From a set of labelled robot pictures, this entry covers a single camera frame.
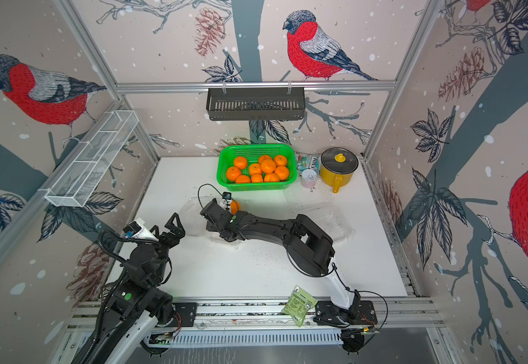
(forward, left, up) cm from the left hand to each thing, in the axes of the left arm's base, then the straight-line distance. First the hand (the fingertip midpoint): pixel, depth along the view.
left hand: (172, 215), depth 74 cm
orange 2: (+42, -38, -17) cm, 59 cm away
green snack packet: (+42, -52, -18) cm, 69 cm away
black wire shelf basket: (+58, -26, +6) cm, 63 cm away
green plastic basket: (+36, -26, -16) cm, 47 cm away
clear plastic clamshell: (+9, +1, -24) cm, 25 cm away
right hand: (+7, -10, -14) cm, 19 cm away
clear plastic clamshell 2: (+17, -56, -22) cm, 62 cm away
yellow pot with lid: (+32, -64, -11) cm, 72 cm away
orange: (+41, -17, -18) cm, 48 cm away
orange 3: (+33, -39, -16) cm, 53 cm away
